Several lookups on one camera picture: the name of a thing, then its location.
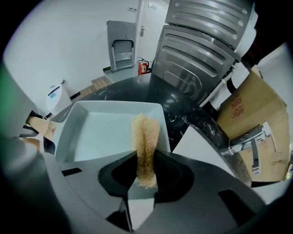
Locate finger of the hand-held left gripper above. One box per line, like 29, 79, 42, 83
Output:
19, 124, 39, 138
27, 110, 44, 120

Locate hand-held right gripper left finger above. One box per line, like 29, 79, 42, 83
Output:
43, 150, 138, 234

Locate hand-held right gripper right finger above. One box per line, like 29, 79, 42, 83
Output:
135, 149, 270, 234

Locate square pale green pan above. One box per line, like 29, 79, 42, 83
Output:
23, 100, 172, 163

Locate yellow sponge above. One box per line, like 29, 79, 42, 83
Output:
130, 112, 161, 190

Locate white round trash bin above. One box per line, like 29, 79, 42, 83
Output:
45, 79, 73, 117

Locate white rectangular sink basin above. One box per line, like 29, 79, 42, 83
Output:
171, 124, 239, 184

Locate chrome faucet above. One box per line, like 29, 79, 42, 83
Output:
220, 126, 268, 176

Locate large open cardboard box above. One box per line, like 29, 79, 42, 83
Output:
216, 64, 292, 184

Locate grey folding step ladder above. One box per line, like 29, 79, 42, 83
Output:
110, 38, 136, 73

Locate white drain pipe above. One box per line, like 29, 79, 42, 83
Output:
198, 70, 234, 108

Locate black marble vanity counter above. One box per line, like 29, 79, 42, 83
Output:
49, 72, 253, 186

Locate red fire extinguisher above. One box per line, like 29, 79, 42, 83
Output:
136, 56, 150, 76

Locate grey leaning panel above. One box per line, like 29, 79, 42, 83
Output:
106, 19, 138, 69

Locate white door with handle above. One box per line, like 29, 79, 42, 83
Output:
134, 0, 170, 69

